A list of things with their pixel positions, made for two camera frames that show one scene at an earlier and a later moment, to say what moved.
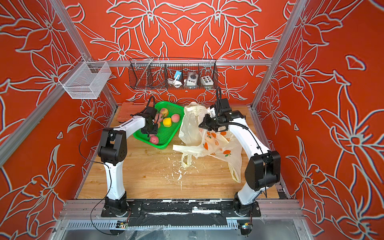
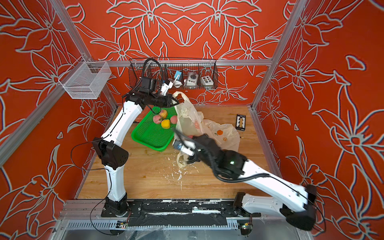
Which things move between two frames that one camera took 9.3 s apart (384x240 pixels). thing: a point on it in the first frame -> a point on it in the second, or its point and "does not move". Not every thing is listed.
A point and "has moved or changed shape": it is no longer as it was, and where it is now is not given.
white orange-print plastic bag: x=196 y=142 has moved or changed shape
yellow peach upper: x=167 y=122 does not move
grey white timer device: x=192 y=77 does not move
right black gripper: x=206 y=125 -> x=194 y=158
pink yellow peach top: x=164 y=111 does not move
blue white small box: x=177 y=75 does not move
